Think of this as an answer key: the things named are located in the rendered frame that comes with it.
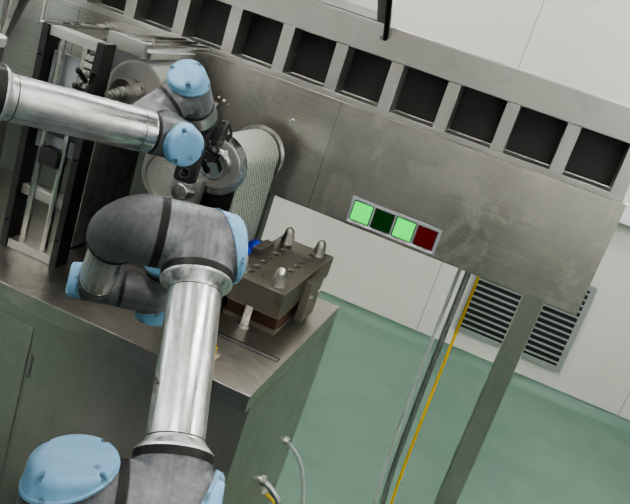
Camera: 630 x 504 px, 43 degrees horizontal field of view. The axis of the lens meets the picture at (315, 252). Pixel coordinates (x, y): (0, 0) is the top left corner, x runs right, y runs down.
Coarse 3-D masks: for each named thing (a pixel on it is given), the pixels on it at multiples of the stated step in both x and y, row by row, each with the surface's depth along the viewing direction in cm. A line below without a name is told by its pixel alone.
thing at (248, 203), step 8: (256, 184) 197; (264, 184) 203; (240, 192) 188; (248, 192) 194; (256, 192) 200; (264, 192) 206; (232, 200) 187; (240, 200) 191; (248, 200) 196; (256, 200) 202; (264, 200) 209; (232, 208) 188; (240, 208) 193; (248, 208) 199; (256, 208) 205; (240, 216) 195; (248, 216) 201; (256, 216) 207; (248, 224) 204; (256, 224) 210; (248, 232) 206; (248, 240) 209
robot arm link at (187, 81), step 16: (176, 64) 151; (192, 64) 151; (176, 80) 150; (192, 80) 150; (208, 80) 153; (176, 96) 151; (192, 96) 151; (208, 96) 155; (192, 112) 156; (208, 112) 158
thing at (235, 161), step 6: (228, 144) 182; (228, 150) 183; (234, 150) 182; (234, 156) 183; (234, 162) 183; (234, 168) 183; (228, 174) 184; (234, 174) 184; (210, 180) 186; (222, 180) 185; (228, 180) 184; (234, 180) 184; (210, 186) 186; (216, 186) 186; (222, 186) 185
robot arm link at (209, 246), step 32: (160, 224) 123; (192, 224) 125; (224, 224) 127; (160, 256) 125; (192, 256) 123; (224, 256) 126; (192, 288) 122; (224, 288) 126; (192, 320) 120; (160, 352) 119; (192, 352) 117; (160, 384) 116; (192, 384) 115; (160, 416) 113; (192, 416) 113; (160, 448) 109; (192, 448) 110; (160, 480) 106; (192, 480) 108; (224, 480) 112
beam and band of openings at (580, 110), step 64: (128, 0) 219; (192, 0) 215; (256, 0) 208; (256, 64) 212; (320, 64) 214; (384, 64) 209; (448, 64) 197; (448, 128) 205; (512, 128) 197; (576, 128) 191
